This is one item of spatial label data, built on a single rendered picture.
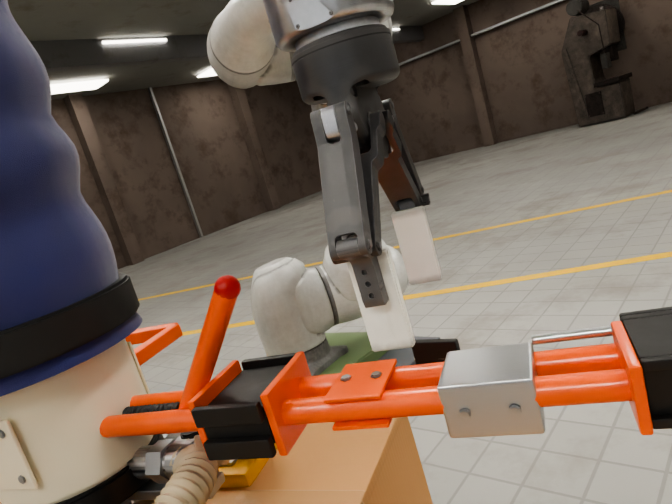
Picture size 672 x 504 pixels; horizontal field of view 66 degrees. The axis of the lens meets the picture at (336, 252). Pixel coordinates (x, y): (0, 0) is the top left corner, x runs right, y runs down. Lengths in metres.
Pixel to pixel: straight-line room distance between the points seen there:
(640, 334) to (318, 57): 0.29
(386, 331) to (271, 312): 0.87
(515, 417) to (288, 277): 0.87
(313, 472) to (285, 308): 0.64
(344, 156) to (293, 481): 0.40
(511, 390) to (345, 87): 0.24
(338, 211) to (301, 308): 0.91
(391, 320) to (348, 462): 0.30
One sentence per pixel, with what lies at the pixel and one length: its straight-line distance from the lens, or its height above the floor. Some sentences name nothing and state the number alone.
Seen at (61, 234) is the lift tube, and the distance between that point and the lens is 0.57.
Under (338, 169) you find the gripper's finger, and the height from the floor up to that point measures 1.26.
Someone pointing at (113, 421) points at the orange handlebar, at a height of 1.08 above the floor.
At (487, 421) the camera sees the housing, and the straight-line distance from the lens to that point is 0.42.
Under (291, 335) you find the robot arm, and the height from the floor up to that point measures 0.89.
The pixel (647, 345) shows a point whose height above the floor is 1.10.
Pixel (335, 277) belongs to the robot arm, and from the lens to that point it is 1.22.
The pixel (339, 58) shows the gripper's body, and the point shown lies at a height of 1.33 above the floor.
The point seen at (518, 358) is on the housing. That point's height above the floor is 1.09.
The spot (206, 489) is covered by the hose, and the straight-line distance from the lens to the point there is 0.54.
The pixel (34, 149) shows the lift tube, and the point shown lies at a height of 1.36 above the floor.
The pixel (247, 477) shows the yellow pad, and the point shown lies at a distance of 0.64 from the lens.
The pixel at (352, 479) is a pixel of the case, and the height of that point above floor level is 0.94.
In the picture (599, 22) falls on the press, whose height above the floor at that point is 2.22.
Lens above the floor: 1.28
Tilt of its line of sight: 11 degrees down
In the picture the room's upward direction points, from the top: 17 degrees counter-clockwise
